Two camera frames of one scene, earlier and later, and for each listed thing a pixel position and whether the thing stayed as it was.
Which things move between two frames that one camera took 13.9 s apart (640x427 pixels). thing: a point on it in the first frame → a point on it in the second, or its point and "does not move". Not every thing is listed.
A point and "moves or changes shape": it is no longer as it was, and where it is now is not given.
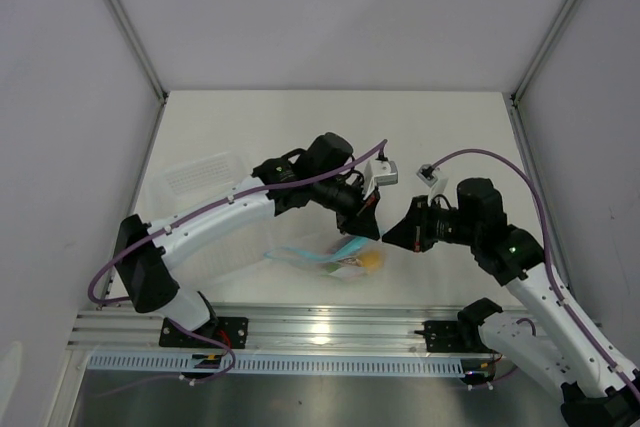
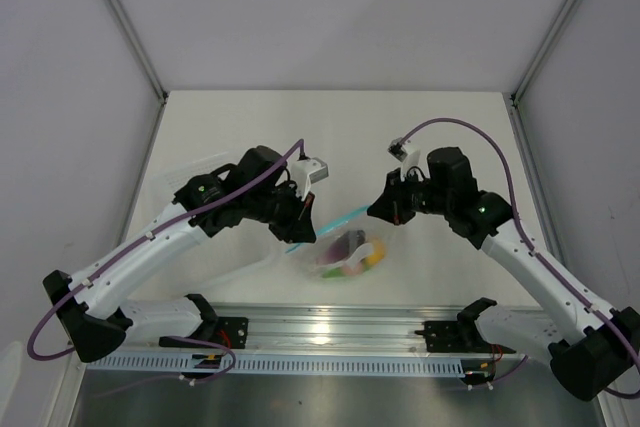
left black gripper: x=360 y=220 → x=298 y=227
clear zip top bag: x=353 y=259 moves or changes shape
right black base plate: x=448 y=336 does not move
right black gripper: x=413 y=232 → x=391 y=205
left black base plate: x=233 y=329 does not move
